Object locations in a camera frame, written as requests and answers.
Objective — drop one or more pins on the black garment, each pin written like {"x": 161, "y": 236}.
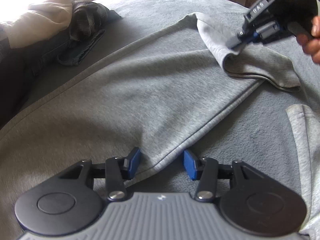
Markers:
{"x": 15, "y": 80}

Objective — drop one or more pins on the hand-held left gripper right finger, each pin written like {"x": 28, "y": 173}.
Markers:
{"x": 191, "y": 165}

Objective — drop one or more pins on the person's right hand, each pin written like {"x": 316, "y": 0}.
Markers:
{"x": 312, "y": 45}

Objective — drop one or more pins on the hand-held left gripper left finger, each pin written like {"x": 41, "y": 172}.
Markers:
{"x": 133, "y": 163}

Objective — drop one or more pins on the grey sweatshirt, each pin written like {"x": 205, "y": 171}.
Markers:
{"x": 150, "y": 92}

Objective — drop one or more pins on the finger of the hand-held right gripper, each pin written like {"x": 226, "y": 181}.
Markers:
{"x": 238, "y": 38}
{"x": 253, "y": 37}

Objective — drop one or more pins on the dark blue garment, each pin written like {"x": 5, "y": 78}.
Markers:
{"x": 113, "y": 15}

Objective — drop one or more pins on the beige garment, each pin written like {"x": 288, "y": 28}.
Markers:
{"x": 37, "y": 22}

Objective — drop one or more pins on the dark plaid shirt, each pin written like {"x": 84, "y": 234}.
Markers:
{"x": 87, "y": 17}

